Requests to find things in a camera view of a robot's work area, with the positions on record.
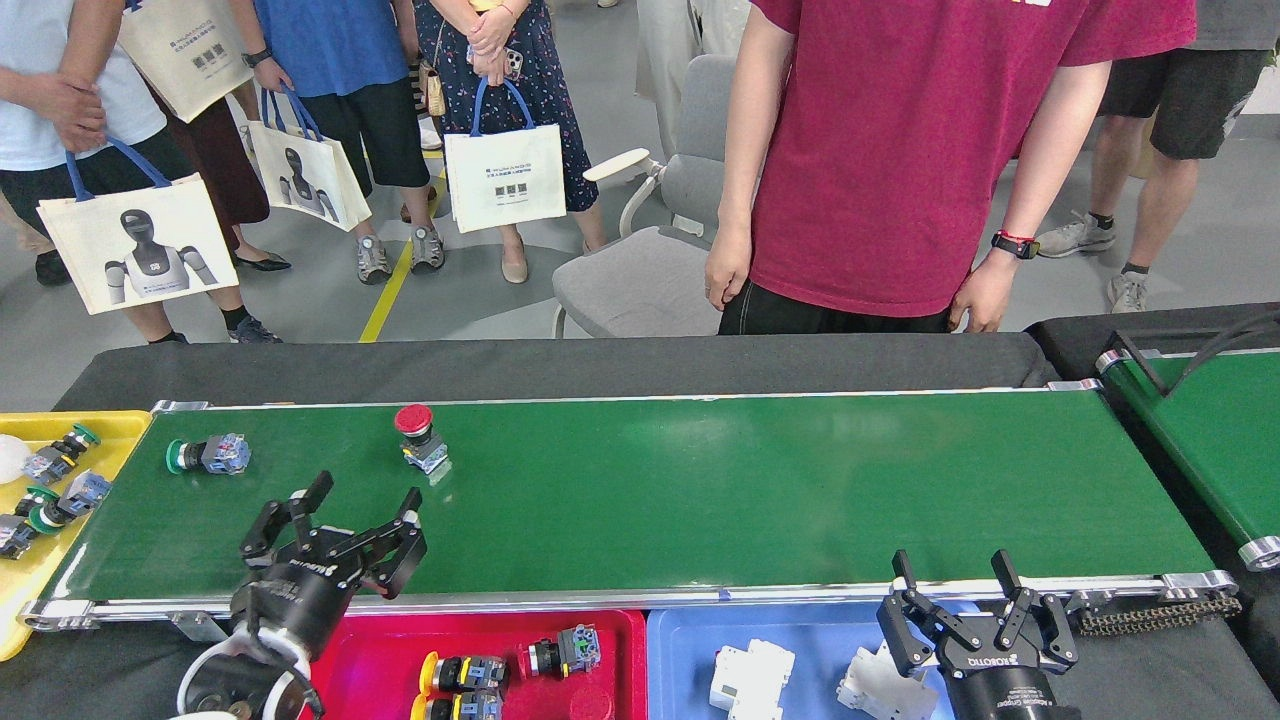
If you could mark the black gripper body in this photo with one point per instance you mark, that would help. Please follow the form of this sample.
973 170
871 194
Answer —
1005 690
295 600

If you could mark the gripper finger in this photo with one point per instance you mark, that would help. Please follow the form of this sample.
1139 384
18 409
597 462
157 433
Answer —
905 600
1060 635
410 555
318 495

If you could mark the white circuit breaker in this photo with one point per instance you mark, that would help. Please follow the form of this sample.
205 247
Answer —
750 680
865 690

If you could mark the green push button switch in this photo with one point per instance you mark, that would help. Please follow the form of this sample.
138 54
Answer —
225 453
48 465
85 490
15 535

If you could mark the red mushroom button switch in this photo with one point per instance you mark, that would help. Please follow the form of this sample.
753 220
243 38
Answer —
412 418

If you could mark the yellow push button switch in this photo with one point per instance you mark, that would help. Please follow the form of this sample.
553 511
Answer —
475 707
480 672

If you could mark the black push button switch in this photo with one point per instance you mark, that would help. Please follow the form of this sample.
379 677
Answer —
578 648

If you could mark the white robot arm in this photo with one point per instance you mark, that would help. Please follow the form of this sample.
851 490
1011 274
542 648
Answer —
205 668

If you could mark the person's right forearm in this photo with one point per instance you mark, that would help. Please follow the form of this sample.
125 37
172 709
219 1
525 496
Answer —
745 170

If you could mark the person's left forearm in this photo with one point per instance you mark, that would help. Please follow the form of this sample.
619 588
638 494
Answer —
1040 180

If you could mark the red plastic tray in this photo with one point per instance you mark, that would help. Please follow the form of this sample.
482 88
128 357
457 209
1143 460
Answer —
385 680

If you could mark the long green conveyor belt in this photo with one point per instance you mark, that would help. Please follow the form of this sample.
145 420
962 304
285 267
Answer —
700 500

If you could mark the blue plastic tray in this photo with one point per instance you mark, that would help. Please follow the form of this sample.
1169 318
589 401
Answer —
680 660

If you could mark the short green conveyor belt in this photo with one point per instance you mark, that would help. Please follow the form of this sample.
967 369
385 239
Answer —
1220 440

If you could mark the yellow plastic tray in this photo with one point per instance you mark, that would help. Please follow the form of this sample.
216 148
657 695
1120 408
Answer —
40 590

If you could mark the person's left hand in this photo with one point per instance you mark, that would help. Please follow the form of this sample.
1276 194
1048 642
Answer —
982 292

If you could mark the person's right hand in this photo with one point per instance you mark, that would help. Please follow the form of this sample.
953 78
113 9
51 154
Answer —
726 262

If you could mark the robot print tote bag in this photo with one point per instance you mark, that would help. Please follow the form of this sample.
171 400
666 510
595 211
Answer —
310 180
140 250

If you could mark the white ball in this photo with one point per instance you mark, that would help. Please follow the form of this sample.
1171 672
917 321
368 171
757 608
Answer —
10 458

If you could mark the person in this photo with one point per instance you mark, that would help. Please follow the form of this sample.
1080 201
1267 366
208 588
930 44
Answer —
900 150
670 40
1190 90
52 270
545 60
330 40
120 110
225 170

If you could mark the grey office chair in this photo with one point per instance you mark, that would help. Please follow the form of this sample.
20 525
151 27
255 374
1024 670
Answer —
630 280

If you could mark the black wrist watch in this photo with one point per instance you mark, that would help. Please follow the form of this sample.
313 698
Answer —
1017 246

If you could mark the small tan handbag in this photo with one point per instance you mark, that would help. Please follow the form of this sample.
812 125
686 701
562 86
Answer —
434 92

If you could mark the smartphone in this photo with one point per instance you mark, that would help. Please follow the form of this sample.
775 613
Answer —
513 63

